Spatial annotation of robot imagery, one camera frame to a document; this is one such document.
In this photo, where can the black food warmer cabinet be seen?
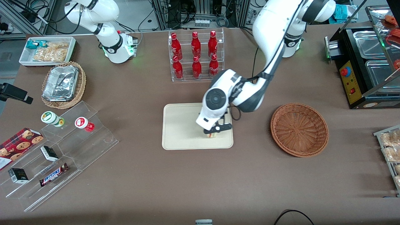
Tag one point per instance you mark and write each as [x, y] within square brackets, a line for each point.
[353, 81]

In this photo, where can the black box with gold print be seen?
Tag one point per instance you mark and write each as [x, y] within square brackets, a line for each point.
[18, 175]

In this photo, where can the black device on mount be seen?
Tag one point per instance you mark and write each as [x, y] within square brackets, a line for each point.
[14, 91]

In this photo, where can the stack of foil trays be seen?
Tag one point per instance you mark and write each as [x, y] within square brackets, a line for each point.
[61, 83]

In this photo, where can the wrapped bread bun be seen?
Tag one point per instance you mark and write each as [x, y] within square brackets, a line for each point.
[391, 138]
[392, 154]

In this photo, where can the sandwich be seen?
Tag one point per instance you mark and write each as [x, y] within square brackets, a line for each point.
[211, 135]

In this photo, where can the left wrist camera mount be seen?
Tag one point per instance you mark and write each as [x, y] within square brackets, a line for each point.
[226, 127]

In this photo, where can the Snickers chocolate bar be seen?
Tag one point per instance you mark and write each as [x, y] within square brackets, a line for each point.
[53, 175]

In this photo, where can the red tartan cookie box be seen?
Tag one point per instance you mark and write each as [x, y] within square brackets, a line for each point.
[18, 145]

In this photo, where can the clear acrylic stepped display stand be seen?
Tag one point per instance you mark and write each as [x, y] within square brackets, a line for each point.
[84, 147]

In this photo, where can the steel food pan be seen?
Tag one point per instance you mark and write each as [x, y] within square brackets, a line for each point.
[370, 43]
[381, 75]

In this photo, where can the teal snack packet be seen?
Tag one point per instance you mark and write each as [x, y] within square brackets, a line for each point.
[35, 44]

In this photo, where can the light wicker basket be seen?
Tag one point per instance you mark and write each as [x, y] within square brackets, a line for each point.
[80, 84]

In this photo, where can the brown round wicker basket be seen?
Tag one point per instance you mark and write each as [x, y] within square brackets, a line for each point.
[299, 129]

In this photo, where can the red lid small jar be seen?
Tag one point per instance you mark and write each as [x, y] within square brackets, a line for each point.
[82, 123]

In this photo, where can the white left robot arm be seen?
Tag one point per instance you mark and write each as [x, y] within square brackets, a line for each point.
[275, 34]

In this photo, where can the clear bag of crackers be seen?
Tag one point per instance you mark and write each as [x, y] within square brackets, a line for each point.
[47, 55]
[59, 47]

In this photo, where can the red cola bottle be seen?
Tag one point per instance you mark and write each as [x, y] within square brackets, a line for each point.
[176, 45]
[212, 43]
[214, 66]
[197, 67]
[177, 68]
[196, 44]

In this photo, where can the green lid small jar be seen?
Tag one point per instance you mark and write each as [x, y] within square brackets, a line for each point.
[50, 117]

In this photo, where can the clear acrylic bottle rack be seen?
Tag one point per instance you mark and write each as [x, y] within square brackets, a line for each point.
[187, 53]

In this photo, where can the cream rectangular serving tray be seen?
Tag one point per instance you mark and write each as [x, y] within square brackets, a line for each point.
[184, 128]

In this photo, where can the white rectangular snack bin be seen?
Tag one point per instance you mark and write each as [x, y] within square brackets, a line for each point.
[25, 57]

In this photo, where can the black box with white label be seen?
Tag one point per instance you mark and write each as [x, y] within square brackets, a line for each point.
[49, 153]

